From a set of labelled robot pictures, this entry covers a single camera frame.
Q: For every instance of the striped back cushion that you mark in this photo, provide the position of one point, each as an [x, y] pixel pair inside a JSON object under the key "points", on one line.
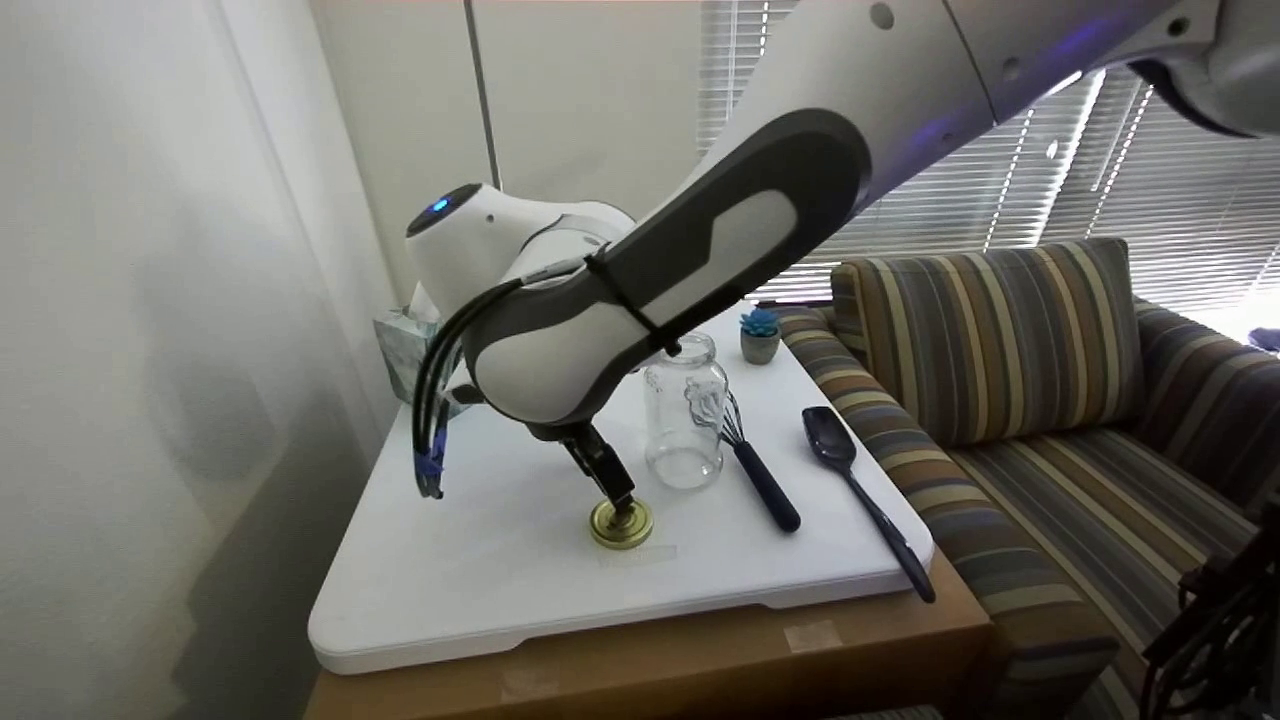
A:
{"points": [[984, 342]]}

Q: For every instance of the black metal frame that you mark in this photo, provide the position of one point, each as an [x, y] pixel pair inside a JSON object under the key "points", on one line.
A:
{"points": [[1233, 613]]}

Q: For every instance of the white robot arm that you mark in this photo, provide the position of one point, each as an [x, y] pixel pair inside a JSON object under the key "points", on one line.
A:
{"points": [[747, 214]]}

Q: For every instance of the clear glass jar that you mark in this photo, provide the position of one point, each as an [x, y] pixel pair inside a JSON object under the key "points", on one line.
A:
{"points": [[683, 453]]}

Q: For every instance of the gold metal jar lid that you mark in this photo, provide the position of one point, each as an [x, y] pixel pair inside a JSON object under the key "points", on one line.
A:
{"points": [[625, 529]]}

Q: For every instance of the black plastic spatula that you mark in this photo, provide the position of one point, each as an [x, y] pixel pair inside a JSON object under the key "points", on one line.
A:
{"points": [[831, 443]]}

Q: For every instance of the white window blinds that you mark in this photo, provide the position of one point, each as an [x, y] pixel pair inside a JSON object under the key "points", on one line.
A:
{"points": [[1172, 224]]}

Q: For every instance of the striped sofa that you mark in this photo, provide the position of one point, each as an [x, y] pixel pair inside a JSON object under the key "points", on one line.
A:
{"points": [[1042, 532]]}

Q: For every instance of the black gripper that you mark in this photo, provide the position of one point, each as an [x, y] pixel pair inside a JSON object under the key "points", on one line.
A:
{"points": [[585, 453]]}

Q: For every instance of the small blue potted succulent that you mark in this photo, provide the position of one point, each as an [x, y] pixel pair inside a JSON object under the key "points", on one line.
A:
{"points": [[761, 342]]}

